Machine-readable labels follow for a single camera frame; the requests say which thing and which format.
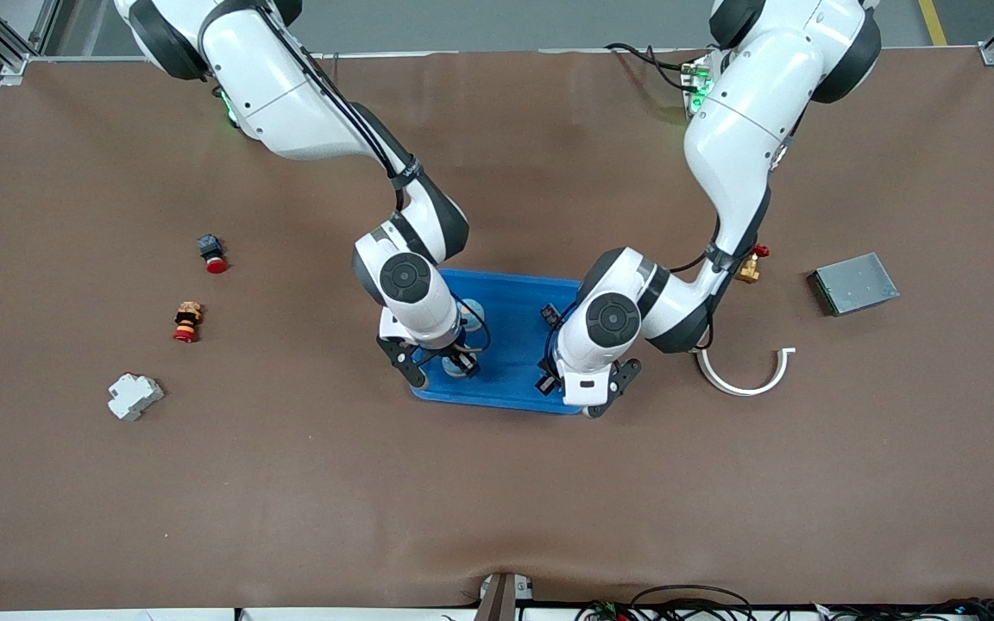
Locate blue plastic tray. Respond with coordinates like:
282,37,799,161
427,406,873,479
409,268,595,416

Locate brown table mat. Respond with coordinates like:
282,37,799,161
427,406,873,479
0,47,994,612

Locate red emergency stop button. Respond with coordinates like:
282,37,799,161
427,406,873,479
197,233,230,275

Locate red yellow stacked push button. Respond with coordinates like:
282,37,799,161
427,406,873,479
173,300,204,344

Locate grey metal power supply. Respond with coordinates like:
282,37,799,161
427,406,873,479
807,252,902,317

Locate white circuit breaker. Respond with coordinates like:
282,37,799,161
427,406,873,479
107,372,165,423

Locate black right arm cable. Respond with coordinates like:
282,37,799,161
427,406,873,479
260,0,493,356

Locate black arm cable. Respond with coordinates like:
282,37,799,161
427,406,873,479
260,0,493,356
668,216,727,277

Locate white half-ring pipe clamp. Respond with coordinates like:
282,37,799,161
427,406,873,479
692,345,797,398

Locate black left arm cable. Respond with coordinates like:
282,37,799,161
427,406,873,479
668,216,727,277

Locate brass valve red handle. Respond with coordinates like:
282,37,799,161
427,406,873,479
737,243,771,285

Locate grey metal camera stand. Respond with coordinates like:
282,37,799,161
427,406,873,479
475,572,535,621

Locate tangled table-edge cable bundle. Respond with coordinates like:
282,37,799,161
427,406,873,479
575,585,994,621

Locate black base cables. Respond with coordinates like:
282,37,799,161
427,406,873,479
605,41,705,97

